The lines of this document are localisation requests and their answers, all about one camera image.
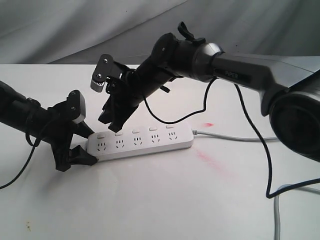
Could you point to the grey backdrop cloth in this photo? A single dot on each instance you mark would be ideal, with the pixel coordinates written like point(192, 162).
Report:
point(79, 31)

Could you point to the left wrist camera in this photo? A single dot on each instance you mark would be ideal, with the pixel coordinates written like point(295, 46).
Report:
point(76, 106)

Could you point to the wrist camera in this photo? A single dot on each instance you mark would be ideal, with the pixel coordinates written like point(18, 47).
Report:
point(102, 70)
point(76, 106)

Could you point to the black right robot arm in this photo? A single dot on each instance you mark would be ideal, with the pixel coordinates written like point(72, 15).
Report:
point(288, 86)

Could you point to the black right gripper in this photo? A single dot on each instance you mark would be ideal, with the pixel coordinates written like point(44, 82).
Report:
point(126, 90)

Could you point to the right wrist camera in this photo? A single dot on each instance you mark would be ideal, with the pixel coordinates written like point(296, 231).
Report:
point(102, 70)

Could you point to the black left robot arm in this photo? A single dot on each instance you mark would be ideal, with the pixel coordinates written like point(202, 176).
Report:
point(23, 114)

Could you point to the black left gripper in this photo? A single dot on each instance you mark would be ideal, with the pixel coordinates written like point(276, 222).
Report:
point(59, 134)

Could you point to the white five-outlet power strip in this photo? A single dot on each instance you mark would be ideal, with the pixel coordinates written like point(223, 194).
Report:
point(139, 141)

